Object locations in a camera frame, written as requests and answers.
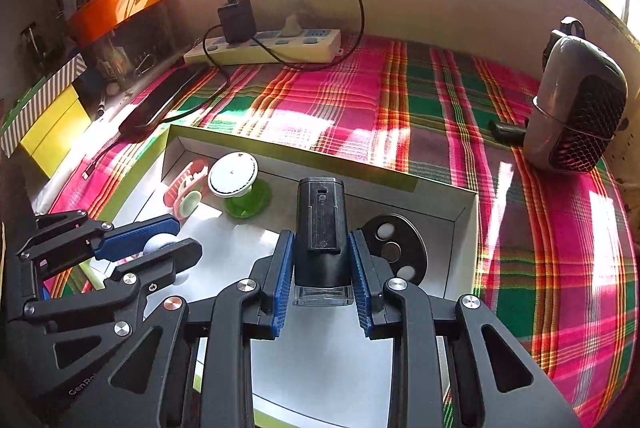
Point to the green and white cardboard box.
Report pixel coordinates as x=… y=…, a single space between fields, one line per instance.
x=320 y=373

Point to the small black stick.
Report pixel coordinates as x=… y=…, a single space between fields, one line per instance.
x=507 y=132

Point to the plaid tablecloth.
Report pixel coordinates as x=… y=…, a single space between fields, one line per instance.
x=525 y=258

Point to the striped box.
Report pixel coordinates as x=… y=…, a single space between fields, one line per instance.
x=45 y=102

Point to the black charger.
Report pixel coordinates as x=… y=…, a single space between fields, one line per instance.
x=237 y=20

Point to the yellow box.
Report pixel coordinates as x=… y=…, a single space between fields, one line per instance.
x=55 y=132

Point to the grey space heater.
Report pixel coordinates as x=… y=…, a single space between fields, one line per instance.
x=570 y=107

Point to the black phone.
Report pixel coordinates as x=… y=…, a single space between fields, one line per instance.
x=165 y=100

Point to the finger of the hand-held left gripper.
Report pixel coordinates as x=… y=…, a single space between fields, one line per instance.
x=170 y=258
x=135 y=235

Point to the pink plastic clip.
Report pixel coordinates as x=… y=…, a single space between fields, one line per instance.
x=182 y=188

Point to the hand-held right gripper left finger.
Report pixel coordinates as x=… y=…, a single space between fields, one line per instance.
x=282 y=288

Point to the white disc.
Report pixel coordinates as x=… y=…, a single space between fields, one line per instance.
x=232 y=173

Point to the black flashlight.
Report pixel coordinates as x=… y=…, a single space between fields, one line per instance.
x=320 y=218

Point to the cream power strip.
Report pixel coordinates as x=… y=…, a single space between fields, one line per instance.
x=300 y=50

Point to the black oval disc with magnets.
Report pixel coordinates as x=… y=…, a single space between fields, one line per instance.
x=416 y=248

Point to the white plug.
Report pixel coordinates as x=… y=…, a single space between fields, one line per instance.
x=292 y=26

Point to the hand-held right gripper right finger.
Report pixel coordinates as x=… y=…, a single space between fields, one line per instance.
x=360 y=288

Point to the small white rounded gadget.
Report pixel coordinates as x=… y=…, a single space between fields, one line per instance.
x=160 y=244

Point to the orange box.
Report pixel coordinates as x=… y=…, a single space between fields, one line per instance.
x=120 y=7

